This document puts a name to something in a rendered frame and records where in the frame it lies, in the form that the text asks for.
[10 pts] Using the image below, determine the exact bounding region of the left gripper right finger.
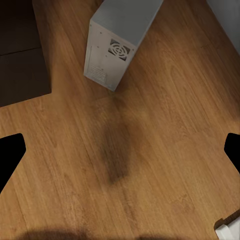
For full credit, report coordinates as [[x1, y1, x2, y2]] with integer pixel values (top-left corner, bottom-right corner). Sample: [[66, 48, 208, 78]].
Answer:
[[224, 133, 240, 173]]

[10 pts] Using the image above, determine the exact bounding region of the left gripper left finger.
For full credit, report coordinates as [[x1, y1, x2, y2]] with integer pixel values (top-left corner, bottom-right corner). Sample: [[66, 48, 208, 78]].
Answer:
[[0, 133, 26, 193]]

